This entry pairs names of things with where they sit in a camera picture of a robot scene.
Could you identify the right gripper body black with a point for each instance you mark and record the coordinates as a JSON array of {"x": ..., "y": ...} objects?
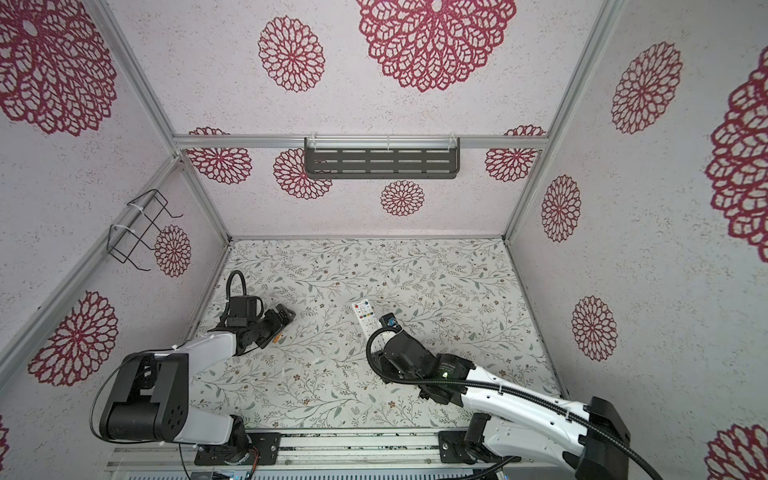
[{"x": 395, "y": 343}]

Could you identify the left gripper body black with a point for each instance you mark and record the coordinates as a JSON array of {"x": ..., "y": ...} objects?
[{"x": 274, "y": 320}]

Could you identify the white remote control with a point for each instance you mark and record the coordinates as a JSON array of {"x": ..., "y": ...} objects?
[{"x": 365, "y": 320}]

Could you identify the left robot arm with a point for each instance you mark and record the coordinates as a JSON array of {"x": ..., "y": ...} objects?
[{"x": 149, "y": 399}]

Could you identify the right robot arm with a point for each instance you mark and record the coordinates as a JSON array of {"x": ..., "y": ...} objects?
[{"x": 589, "y": 440}]

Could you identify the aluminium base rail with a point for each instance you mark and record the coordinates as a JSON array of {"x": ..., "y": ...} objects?
[{"x": 305, "y": 450}]

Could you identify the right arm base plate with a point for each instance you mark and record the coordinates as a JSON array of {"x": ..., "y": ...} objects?
[{"x": 465, "y": 447}]

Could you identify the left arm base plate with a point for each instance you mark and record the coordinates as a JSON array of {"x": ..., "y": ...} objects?
[{"x": 254, "y": 448}]

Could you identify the black wire wall rack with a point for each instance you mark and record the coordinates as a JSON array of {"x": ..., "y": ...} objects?
[{"x": 124, "y": 239}]

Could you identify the dark grey wall shelf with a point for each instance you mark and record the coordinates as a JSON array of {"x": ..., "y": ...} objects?
[{"x": 381, "y": 160}]

